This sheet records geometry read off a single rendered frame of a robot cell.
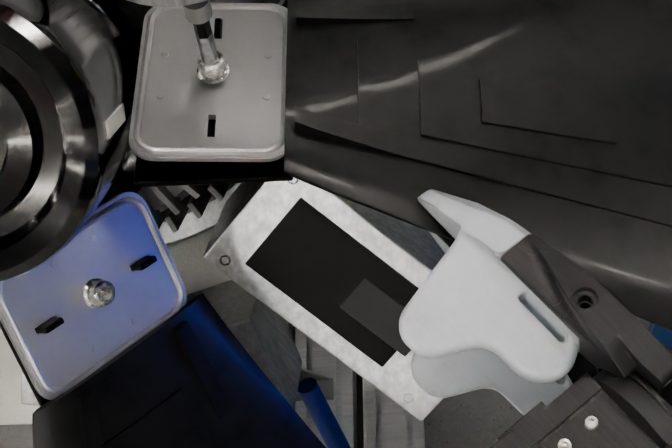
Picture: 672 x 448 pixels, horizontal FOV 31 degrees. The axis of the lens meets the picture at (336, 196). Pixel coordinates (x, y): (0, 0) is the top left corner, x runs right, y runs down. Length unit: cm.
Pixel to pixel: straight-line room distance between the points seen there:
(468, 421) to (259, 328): 102
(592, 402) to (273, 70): 20
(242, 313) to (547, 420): 33
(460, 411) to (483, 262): 128
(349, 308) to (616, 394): 25
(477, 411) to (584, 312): 131
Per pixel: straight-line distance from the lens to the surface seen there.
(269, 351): 72
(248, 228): 63
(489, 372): 47
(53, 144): 48
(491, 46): 52
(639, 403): 41
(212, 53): 50
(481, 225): 45
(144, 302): 57
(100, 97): 47
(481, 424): 171
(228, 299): 75
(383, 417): 163
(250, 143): 49
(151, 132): 50
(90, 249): 56
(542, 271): 43
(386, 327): 64
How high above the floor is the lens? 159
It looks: 57 degrees down
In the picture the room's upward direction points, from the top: 8 degrees counter-clockwise
